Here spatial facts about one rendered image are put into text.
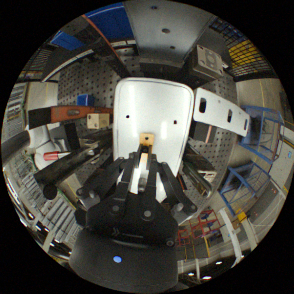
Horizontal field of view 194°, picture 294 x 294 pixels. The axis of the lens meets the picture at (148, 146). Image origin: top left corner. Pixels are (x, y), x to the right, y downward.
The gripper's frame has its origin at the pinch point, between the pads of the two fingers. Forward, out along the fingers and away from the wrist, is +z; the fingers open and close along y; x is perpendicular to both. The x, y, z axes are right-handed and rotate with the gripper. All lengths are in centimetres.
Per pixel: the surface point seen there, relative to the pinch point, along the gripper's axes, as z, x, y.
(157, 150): 5.9, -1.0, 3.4
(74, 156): -6.2, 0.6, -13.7
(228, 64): 3.1, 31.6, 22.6
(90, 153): -1.0, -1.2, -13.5
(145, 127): 6.0, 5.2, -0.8
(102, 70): 36, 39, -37
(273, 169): 67, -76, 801
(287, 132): 23, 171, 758
